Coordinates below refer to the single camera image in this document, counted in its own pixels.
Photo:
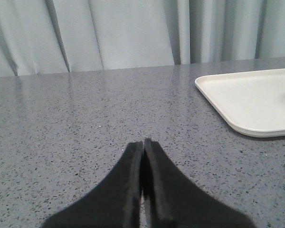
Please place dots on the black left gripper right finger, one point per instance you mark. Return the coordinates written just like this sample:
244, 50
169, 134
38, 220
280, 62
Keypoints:
173, 201

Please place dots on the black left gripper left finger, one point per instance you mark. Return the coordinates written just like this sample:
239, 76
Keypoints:
113, 203

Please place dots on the cream rectangular plastic tray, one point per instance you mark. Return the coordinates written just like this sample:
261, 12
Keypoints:
252, 103

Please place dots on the pale grey pleated curtain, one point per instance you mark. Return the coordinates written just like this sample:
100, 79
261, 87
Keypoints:
56, 36

